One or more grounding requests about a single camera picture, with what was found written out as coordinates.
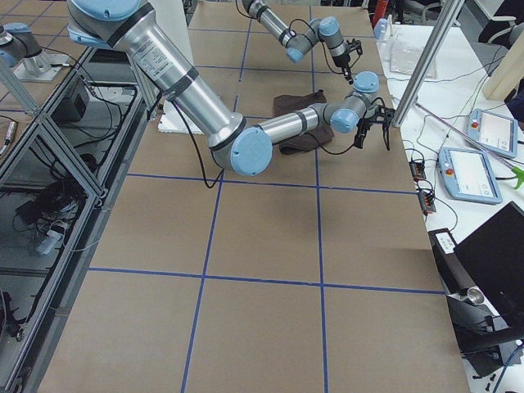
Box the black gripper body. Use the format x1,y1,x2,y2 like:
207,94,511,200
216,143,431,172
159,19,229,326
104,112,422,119
353,105,394,151
329,38,363,84

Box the dark brown t-shirt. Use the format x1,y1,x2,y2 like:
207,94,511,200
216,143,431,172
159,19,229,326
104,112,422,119
272,88,335,156

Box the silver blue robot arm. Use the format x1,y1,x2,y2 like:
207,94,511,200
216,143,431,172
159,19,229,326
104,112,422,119
67,1,395,176
237,0,363,84

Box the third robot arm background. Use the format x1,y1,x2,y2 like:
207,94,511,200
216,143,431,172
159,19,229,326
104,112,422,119
1,22,61,82

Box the blue cap cylinder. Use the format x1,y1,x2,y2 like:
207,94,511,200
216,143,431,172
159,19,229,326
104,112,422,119
373,18,389,42

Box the red cylinder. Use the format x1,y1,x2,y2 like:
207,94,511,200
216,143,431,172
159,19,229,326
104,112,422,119
373,0,389,24

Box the orange black connector board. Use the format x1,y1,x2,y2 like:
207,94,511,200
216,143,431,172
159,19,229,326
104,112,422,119
409,160,436,216

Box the near blue teach pendant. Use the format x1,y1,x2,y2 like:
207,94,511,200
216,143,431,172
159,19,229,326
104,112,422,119
438,147,503,205

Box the blue teach pendant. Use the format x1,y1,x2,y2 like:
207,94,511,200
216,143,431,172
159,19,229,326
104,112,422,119
438,147,503,205
467,109,519,159

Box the far blue teach pendant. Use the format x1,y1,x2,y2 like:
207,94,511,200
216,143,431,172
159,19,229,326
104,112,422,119
467,109,519,159

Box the black box white label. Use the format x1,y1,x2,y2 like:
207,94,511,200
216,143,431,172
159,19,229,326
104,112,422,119
428,228,476,296

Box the black monitor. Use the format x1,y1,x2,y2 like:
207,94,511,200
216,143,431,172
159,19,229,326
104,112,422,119
455,201,523,326

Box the aluminium frame post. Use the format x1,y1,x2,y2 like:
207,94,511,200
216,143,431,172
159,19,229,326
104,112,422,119
392,0,464,128

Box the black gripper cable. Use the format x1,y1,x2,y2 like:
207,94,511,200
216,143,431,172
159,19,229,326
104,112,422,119
171,97,225,190

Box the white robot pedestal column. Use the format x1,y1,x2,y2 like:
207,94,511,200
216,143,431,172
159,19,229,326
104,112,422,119
151,1,201,134

